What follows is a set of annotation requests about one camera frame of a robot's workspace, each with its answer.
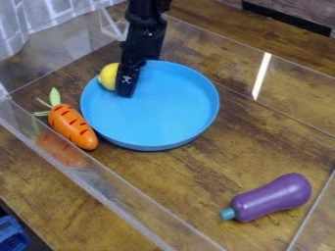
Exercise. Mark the orange toy carrot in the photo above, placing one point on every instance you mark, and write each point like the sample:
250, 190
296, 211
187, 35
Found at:
67, 121

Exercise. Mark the blue plastic crate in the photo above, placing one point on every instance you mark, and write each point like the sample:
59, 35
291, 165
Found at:
13, 237

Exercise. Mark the clear acrylic barrier wall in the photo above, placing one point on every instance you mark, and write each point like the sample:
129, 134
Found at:
135, 201

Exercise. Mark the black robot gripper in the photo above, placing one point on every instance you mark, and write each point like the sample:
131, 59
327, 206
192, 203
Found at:
143, 43

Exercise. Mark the purple toy eggplant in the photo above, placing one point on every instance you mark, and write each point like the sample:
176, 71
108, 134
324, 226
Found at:
284, 193

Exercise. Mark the clear acrylic corner bracket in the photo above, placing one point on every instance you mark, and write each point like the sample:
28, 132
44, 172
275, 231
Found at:
112, 28

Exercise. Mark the blue round tray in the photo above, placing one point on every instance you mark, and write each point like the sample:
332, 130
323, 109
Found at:
172, 108

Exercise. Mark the yellow toy lemon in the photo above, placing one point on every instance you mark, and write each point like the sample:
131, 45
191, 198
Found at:
107, 76

